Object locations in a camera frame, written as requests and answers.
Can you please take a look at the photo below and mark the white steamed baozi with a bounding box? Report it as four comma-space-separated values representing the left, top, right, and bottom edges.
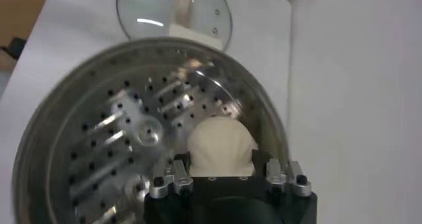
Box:
187, 116, 259, 177

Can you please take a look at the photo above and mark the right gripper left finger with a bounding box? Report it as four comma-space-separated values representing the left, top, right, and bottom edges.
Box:
148, 152, 195, 200

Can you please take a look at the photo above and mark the stainless steel steamer basket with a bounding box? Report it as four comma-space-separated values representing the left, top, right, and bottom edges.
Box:
11, 36, 291, 224

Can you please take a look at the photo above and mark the glass lid with cream handle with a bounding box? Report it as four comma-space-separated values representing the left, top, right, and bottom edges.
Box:
115, 0, 233, 52

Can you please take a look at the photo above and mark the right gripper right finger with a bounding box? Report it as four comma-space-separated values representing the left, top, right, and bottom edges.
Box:
252, 149, 313, 198

